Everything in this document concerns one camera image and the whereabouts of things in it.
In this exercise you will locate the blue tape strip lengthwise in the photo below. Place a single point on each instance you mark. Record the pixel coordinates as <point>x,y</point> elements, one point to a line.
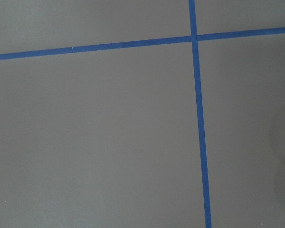
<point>200,114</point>

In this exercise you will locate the blue tape strip crosswise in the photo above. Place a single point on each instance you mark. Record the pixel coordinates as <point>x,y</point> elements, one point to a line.
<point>142,43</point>

